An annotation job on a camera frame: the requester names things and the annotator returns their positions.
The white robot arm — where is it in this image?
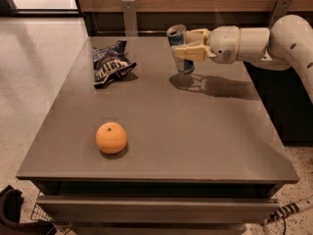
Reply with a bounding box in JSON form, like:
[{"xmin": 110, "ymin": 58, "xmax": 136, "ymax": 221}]
[{"xmin": 167, "ymin": 15, "xmax": 313, "ymax": 102}]

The dark brown object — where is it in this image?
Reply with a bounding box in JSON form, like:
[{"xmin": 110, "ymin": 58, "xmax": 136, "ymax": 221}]
[{"xmin": 0, "ymin": 185, "xmax": 57, "ymax": 235}]

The grey table drawer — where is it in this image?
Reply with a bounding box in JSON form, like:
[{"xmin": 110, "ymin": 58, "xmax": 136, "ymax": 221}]
[{"xmin": 37, "ymin": 196, "xmax": 277, "ymax": 224}]

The metal bracket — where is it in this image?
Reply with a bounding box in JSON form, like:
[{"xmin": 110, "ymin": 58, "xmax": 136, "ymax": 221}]
[
  {"xmin": 121, "ymin": 0, "xmax": 138, "ymax": 37},
  {"xmin": 260, "ymin": 0, "xmax": 293, "ymax": 62}
]

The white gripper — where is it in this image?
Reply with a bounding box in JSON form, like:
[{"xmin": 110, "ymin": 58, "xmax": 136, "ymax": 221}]
[{"xmin": 172, "ymin": 26, "xmax": 241, "ymax": 64}]

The red bull can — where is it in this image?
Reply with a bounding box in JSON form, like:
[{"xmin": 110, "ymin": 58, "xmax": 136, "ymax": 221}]
[{"xmin": 166, "ymin": 24, "xmax": 195, "ymax": 75}]

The orange fruit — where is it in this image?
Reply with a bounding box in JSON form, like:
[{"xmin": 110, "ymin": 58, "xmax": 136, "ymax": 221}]
[{"xmin": 96, "ymin": 121, "xmax": 127, "ymax": 155}]

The right metal bracket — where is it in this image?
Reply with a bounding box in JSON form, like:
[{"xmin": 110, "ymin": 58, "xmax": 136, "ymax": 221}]
[{"xmin": 260, "ymin": 0, "xmax": 293, "ymax": 62}]

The left metal bracket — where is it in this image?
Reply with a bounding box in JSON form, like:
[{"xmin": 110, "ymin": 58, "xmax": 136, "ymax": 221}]
[{"xmin": 121, "ymin": 0, "xmax": 138, "ymax": 37}]

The blue chip bag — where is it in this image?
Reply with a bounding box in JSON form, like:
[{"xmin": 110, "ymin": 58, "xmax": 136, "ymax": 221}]
[{"xmin": 93, "ymin": 40, "xmax": 136, "ymax": 88}]

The wire basket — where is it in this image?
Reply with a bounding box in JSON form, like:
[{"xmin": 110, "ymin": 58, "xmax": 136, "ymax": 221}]
[{"xmin": 30, "ymin": 203, "xmax": 53, "ymax": 222}]

